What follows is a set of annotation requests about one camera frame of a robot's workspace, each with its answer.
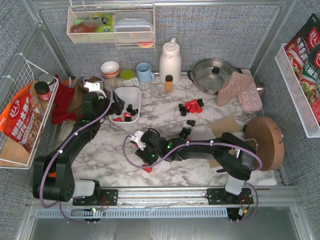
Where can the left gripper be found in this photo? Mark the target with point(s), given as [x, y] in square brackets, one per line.
[114, 105]

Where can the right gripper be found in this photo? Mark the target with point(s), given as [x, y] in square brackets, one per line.
[141, 153]

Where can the brown cardboard square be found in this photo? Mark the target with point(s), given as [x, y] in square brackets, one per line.
[225, 125]

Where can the pink striped cloth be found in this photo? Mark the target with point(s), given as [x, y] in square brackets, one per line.
[237, 84]

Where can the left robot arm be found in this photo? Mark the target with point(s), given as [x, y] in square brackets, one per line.
[62, 187]

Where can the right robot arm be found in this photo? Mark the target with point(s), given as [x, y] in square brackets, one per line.
[234, 155]

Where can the white rectangular storage basket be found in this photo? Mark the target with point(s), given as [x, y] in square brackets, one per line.
[131, 95]

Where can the red coffee capsule cluster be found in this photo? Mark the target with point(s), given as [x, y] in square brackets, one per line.
[193, 107]

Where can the green lidded white cup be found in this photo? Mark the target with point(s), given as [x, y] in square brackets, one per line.
[129, 78]

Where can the white orange striped bowl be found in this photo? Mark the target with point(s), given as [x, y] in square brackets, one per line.
[110, 69]

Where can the brown cloth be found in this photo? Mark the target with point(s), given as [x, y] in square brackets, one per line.
[79, 92]

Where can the blue mug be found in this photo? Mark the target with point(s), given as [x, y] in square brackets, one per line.
[144, 73]

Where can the red cloth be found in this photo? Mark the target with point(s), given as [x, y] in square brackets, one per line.
[61, 102]

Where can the orange spice bottle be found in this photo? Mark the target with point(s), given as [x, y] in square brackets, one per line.
[168, 86]

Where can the brown cardboard sheet right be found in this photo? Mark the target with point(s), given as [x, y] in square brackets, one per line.
[213, 163]

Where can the pink yellow sponge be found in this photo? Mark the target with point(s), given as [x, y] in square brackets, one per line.
[146, 45]

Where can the white thermos jug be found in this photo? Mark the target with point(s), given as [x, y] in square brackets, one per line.
[170, 62]

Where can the dark lid glass jar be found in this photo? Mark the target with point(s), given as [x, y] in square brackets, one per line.
[43, 91]

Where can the silver lid glass jar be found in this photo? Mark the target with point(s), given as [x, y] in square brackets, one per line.
[49, 79]

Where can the green labelled packet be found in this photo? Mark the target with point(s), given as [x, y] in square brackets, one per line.
[107, 21]

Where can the clear plastic container stack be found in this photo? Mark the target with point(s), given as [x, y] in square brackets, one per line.
[133, 26]

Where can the orange liquid bottle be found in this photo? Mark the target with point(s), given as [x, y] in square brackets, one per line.
[88, 26]

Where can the steel pot with glass lid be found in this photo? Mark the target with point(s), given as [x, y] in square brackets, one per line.
[209, 75]

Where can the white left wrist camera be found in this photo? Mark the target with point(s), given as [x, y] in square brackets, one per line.
[95, 87]

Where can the purple spatula handle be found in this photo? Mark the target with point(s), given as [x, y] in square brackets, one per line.
[221, 170]

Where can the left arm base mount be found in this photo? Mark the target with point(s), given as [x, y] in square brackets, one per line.
[106, 197]

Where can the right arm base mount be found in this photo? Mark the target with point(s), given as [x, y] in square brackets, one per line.
[219, 196]

